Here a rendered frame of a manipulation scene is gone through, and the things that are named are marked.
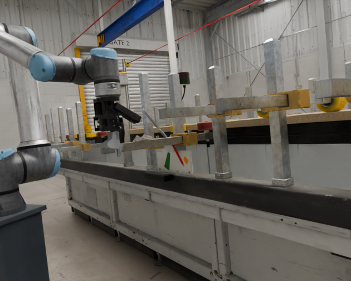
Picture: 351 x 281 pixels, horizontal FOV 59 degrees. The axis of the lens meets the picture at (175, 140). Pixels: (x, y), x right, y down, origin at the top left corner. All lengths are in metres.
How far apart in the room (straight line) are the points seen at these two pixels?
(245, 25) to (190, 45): 2.04
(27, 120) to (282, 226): 1.18
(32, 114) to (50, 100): 7.49
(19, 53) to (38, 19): 8.30
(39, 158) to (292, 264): 1.17
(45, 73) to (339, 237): 0.99
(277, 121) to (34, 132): 1.10
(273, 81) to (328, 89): 0.39
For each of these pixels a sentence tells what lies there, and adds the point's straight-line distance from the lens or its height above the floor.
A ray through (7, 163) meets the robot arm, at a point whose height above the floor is 0.81.
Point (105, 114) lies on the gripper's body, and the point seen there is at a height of 0.97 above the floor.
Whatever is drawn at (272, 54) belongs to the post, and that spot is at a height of 1.08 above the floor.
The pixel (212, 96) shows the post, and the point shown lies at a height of 1.00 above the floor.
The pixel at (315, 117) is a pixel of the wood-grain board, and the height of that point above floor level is 0.89.
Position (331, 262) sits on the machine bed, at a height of 0.38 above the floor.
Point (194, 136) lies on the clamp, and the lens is 1.25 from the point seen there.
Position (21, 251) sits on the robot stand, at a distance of 1.53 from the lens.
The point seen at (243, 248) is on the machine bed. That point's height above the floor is 0.32.
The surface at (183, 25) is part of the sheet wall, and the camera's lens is 11.68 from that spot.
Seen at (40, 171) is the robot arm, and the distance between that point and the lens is 1.57.
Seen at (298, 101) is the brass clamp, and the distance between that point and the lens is 0.89.
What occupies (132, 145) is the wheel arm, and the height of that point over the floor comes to 0.85.
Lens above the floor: 0.91
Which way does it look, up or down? 3 degrees down
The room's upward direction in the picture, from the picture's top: 6 degrees counter-clockwise
